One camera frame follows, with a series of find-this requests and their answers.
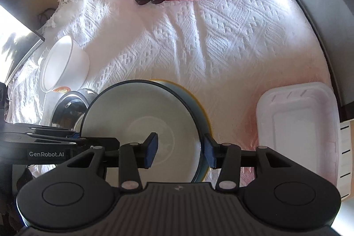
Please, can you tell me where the white paper bowl orange logo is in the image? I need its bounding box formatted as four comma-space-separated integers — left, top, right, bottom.
39, 35, 91, 94

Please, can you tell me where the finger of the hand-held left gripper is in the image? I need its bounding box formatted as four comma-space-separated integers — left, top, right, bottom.
4, 122, 82, 140
33, 134, 121, 152

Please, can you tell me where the white woven cloth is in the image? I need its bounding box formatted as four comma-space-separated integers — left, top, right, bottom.
6, 0, 336, 189

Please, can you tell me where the stainless steel bowl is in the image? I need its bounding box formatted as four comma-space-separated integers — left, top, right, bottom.
51, 88, 98, 133

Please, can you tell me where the black cable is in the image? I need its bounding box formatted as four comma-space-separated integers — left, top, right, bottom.
38, 10, 56, 24

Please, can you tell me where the black monitor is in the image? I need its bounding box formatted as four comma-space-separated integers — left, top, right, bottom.
0, 4, 46, 84

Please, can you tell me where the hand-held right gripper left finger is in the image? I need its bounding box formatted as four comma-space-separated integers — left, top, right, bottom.
68, 132, 159, 192

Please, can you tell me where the white card with black marks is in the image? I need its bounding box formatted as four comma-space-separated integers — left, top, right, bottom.
339, 120, 354, 201

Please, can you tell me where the red and white rectangular dish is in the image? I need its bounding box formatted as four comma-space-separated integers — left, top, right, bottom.
256, 82, 341, 187

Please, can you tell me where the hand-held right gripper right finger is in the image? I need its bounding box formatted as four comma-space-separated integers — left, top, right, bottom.
204, 133, 298, 192

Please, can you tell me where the blue ceramic bowl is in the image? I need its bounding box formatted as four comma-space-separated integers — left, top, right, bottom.
81, 81, 212, 183

